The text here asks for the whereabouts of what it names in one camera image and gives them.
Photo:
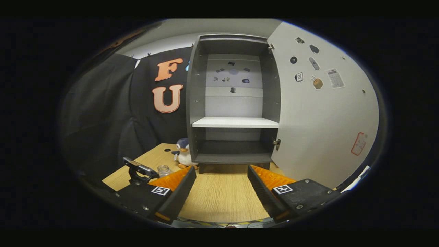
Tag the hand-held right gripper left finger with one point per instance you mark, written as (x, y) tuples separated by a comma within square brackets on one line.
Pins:
[(180, 192)]

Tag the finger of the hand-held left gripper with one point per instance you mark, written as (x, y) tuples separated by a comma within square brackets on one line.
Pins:
[(144, 168)]

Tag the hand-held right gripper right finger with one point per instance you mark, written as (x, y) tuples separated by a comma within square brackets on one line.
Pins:
[(264, 193)]

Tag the clear bottle with red label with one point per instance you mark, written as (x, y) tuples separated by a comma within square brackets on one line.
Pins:
[(164, 170)]

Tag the white cabinet door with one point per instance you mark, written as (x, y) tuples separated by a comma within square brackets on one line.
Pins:
[(319, 130)]

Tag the metal door hinge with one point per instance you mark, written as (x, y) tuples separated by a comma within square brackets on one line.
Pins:
[(271, 46), (277, 144)]

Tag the white cabinet shelf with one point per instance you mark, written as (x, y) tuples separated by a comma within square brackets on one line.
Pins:
[(235, 121)]

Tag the grey cabinet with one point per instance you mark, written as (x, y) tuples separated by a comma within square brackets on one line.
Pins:
[(197, 89)]

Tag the plush penguin toy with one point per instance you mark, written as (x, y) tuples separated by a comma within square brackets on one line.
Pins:
[(185, 156)]

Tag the black backdrop cloth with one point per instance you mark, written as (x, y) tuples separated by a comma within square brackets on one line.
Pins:
[(103, 113)]

